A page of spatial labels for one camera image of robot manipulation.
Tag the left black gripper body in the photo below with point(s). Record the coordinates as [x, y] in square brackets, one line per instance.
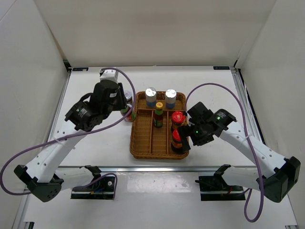
[115, 106]

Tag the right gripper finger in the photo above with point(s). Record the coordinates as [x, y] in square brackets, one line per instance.
[184, 132]
[200, 141]

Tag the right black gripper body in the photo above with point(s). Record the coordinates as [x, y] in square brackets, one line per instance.
[197, 130]

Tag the purple lid jar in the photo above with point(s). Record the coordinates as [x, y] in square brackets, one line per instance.
[129, 97]

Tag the red lid chili jar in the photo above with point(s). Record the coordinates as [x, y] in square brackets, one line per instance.
[176, 144]
[178, 119]

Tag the sauce bottle yellow cap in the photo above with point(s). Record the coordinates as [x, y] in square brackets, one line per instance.
[131, 117]
[158, 115]

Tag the silver lid spice jar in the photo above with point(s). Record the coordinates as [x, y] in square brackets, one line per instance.
[151, 97]
[170, 98]

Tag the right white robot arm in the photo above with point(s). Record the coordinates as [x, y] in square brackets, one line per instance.
[275, 174]

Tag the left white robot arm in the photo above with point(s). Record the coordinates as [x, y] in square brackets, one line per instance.
[41, 175]

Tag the woven wicker divided basket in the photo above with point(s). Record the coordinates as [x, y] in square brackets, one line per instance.
[148, 141]

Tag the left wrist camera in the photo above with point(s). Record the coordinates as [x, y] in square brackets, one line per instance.
[106, 90]

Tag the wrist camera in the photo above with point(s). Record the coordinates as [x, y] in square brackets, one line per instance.
[106, 90]
[199, 113]

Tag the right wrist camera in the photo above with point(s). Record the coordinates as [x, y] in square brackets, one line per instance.
[199, 113]

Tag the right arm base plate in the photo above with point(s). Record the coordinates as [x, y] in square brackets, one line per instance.
[210, 191]

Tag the aluminium table rail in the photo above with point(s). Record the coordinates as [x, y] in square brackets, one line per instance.
[158, 169]

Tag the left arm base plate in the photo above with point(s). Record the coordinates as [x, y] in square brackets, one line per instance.
[104, 189]

